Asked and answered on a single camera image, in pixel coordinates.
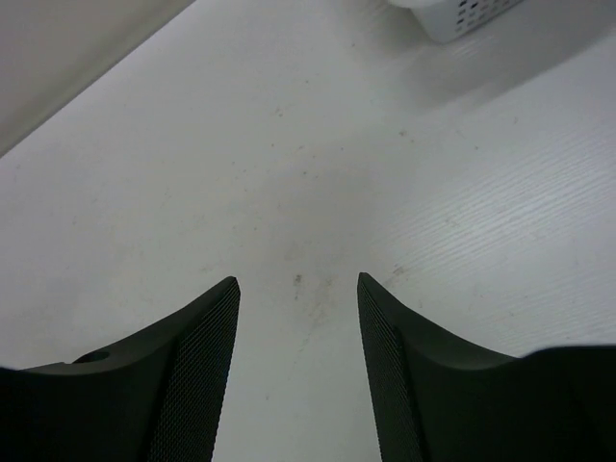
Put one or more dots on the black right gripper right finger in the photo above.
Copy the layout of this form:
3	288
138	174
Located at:
438	397

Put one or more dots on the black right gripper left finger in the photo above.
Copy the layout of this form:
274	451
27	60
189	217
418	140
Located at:
155	395

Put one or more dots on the white plastic laundry basket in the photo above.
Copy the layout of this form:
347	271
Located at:
447	20

